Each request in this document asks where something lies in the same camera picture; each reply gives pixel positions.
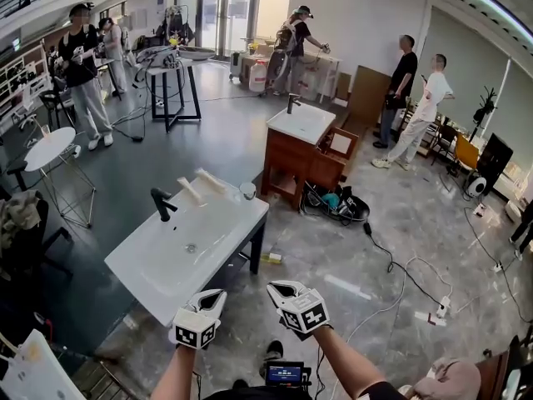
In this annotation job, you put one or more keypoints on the small white sink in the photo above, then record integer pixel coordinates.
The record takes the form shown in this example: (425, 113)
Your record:
(302, 122)

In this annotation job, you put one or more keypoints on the black chair with clothes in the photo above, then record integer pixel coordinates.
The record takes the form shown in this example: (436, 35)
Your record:
(21, 231)

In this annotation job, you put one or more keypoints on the person's black clothing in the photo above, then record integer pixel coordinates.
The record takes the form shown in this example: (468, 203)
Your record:
(291, 393)

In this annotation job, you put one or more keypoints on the black sink faucet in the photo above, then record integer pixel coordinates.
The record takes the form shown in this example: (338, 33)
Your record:
(161, 204)

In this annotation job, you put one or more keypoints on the white ceramic sink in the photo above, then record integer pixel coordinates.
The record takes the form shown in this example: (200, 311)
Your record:
(179, 248)

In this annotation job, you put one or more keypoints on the yellow bottle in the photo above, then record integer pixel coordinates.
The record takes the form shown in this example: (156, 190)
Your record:
(272, 257)

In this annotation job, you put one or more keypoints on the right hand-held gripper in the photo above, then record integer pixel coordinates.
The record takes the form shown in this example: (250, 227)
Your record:
(306, 313)

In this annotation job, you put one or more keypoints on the white packaged toothbrush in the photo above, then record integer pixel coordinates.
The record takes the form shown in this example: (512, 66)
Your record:
(190, 191)
(211, 180)

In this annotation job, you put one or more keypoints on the small black faucet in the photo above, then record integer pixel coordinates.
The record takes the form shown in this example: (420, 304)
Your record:
(292, 103)

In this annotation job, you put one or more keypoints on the black coat rack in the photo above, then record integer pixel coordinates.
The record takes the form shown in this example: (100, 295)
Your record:
(485, 106)

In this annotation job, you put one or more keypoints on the black basket of gear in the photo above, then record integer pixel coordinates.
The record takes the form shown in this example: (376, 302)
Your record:
(337, 206)

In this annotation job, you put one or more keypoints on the white power strip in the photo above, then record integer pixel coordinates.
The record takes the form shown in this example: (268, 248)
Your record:
(444, 306)

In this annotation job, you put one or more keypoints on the brown wooden sink cabinet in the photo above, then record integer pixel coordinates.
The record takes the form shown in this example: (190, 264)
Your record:
(300, 161)

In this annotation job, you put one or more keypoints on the round white speaker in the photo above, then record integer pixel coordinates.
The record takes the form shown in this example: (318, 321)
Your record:
(476, 186)

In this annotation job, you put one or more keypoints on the white plastic water jug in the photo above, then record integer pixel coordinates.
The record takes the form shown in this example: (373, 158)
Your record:
(257, 76)

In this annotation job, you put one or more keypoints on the pink cap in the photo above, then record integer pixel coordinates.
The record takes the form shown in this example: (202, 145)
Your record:
(449, 379)

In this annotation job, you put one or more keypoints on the person's black shoe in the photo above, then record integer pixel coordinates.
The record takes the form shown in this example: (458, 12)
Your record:
(275, 351)

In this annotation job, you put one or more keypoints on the brown cardboard panel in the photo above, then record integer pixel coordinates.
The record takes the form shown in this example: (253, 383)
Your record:
(368, 94)

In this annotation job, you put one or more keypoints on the black screen device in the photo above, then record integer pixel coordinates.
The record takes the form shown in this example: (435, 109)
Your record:
(285, 372)

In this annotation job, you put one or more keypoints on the clear glass cup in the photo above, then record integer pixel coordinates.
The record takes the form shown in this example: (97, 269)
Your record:
(247, 191)

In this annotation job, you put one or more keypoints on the dark sink stand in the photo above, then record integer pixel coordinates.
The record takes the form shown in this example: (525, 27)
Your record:
(256, 244)

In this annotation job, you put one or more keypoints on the white table with black legs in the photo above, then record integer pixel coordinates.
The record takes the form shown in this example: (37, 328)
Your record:
(170, 71)

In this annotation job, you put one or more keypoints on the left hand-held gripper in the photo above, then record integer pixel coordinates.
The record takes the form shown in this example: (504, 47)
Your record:
(192, 327)

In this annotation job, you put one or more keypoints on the person's left forearm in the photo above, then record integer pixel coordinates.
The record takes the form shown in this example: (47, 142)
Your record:
(179, 373)

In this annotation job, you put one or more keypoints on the yellow chair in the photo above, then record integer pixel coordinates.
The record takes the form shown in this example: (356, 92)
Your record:
(465, 152)

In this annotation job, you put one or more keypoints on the person's right forearm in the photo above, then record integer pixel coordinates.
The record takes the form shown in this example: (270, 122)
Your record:
(345, 361)

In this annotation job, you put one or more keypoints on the long ceiling light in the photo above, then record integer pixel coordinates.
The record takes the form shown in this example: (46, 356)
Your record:
(495, 2)

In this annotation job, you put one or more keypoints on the black monitor panel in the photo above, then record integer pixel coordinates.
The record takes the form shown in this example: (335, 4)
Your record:
(495, 161)

